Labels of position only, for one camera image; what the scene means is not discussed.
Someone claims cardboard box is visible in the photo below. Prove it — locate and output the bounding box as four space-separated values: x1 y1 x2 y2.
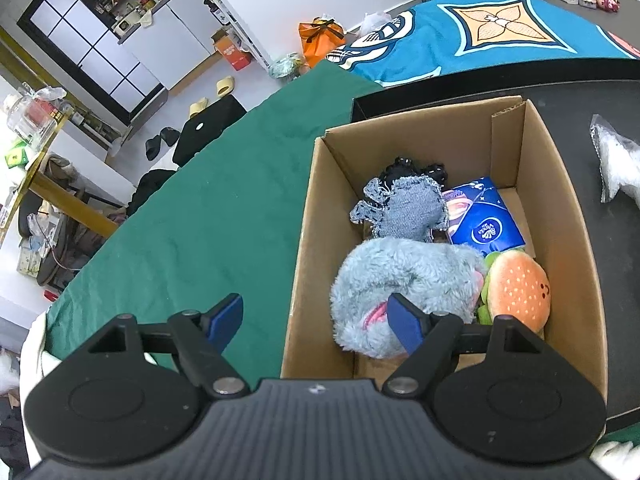
280 95 608 406

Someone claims black knit toy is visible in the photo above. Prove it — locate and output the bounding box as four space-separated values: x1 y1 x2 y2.
377 156 447 186

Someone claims blue tissue pack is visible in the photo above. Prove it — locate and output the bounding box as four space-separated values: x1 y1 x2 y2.
442 176 527 258

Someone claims teal printed blanket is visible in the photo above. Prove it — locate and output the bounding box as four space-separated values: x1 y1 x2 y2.
325 0 640 88

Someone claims green cloth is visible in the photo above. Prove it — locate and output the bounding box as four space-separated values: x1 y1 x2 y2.
45 62 386 381

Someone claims small green box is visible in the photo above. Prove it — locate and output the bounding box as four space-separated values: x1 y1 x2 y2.
5 140 31 167

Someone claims denim fabric toy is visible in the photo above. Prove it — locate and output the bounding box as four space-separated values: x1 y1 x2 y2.
349 175 449 241

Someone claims hamburger plush toy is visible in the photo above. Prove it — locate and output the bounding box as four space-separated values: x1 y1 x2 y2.
475 250 551 333

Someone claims dark clothing pile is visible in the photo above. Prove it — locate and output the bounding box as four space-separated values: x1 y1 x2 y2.
127 169 178 216

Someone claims grey plush toy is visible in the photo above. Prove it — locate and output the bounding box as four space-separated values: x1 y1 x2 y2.
330 236 488 359

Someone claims clear plastic bag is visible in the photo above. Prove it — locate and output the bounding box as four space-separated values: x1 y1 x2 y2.
589 114 640 204

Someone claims glass jar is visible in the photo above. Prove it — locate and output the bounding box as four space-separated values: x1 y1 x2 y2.
5 85 46 151

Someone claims orange gift bag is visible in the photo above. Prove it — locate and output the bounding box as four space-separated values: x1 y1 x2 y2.
298 17 347 68

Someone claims white plastic bag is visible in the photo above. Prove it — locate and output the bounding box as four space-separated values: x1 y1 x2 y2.
360 10 393 36

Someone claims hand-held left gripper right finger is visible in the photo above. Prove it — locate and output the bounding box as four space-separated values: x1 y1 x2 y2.
382 292 548 399

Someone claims black bag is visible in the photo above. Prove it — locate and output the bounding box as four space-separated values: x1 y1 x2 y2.
174 95 247 167

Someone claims orange carton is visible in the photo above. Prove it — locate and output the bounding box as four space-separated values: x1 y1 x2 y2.
212 30 253 71

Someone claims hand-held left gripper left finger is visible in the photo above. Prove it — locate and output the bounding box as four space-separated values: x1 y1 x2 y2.
85 294 251 398

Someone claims white cabinet with black frames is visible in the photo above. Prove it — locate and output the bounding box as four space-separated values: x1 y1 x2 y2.
17 0 168 126

